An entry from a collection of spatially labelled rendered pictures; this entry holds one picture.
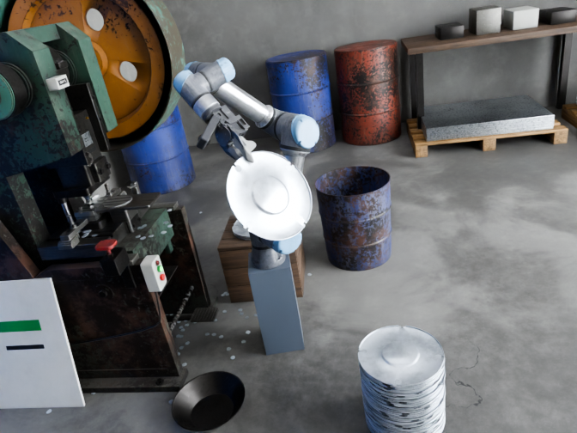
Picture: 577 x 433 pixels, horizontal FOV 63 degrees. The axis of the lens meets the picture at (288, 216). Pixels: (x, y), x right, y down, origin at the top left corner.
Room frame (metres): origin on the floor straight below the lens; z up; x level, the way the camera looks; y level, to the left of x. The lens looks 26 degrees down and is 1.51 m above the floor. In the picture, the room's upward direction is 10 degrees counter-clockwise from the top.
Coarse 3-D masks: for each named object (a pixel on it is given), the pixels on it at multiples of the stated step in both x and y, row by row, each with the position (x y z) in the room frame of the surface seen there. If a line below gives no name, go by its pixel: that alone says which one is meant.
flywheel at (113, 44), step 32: (32, 0) 2.28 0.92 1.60; (64, 0) 2.29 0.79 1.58; (96, 0) 2.26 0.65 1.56; (128, 0) 2.20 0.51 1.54; (96, 32) 2.27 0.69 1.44; (128, 32) 2.24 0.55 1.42; (160, 32) 2.23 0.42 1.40; (160, 64) 2.18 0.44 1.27; (128, 96) 2.26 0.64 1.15; (160, 96) 2.19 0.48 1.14; (128, 128) 2.23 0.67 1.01
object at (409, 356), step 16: (368, 336) 1.35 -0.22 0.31; (384, 336) 1.33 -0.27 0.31; (400, 336) 1.32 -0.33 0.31; (416, 336) 1.31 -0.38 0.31; (432, 336) 1.29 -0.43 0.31; (368, 352) 1.27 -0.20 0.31; (384, 352) 1.25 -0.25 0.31; (400, 352) 1.23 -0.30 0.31; (416, 352) 1.22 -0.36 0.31; (432, 352) 1.22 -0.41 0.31; (368, 368) 1.19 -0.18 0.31; (384, 368) 1.18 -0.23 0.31; (400, 368) 1.17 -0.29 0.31; (416, 368) 1.16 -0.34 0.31; (432, 368) 1.15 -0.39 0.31; (400, 384) 1.10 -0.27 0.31; (416, 384) 1.09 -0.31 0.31
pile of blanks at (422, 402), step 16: (368, 384) 1.17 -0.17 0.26; (384, 384) 1.12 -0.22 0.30; (432, 384) 1.11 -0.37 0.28; (368, 400) 1.18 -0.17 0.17; (384, 400) 1.12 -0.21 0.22; (400, 400) 1.09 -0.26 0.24; (416, 400) 1.09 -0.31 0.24; (432, 400) 1.10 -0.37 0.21; (368, 416) 1.20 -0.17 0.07; (384, 416) 1.13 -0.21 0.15; (400, 416) 1.10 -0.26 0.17; (416, 416) 1.09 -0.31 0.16; (432, 416) 1.10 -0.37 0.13; (384, 432) 1.13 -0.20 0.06; (400, 432) 1.10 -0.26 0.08; (416, 432) 1.09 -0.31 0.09; (432, 432) 1.11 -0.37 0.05
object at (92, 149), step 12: (84, 120) 1.94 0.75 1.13; (84, 132) 1.91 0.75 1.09; (96, 144) 1.97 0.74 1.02; (96, 156) 1.94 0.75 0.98; (60, 168) 1.86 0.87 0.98; (72, 168) 1.85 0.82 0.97; (84, 168) 1.84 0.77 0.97; (96, 168) 1.86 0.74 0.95; (108, 168) 1.94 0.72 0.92; (72, 180) 1.85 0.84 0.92; (84, 180) 1.84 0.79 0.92; (96, 180) 1.86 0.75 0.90
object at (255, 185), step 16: (240, 160) 1.37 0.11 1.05; (256, 160) 1.39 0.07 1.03; (272, 160) 1.42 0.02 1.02; (240, 176) 1.33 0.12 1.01; (256, 176) 1.36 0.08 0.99; (272, 176) 1.38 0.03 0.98; (288, 176) 1.40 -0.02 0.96; (240, 192) 1.30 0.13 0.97; (256, 192) 1.31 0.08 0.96; (272, 192) 1.33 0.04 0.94; (288, 192) 1.36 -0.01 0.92; (304, 192) 1.39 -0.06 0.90; (240, 208) 1.26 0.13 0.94; (256, 208) 1.28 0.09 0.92; (272, 208) 1.30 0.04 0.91; (288, 208) 1.32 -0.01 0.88; (304, 208) 1.35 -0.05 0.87; (256, 224) 1.24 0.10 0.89; (272, 224) 1.27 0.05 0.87; (288, 224) 1.29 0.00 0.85; (304, 224) 1.31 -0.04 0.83; (272, 240) 1.23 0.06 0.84
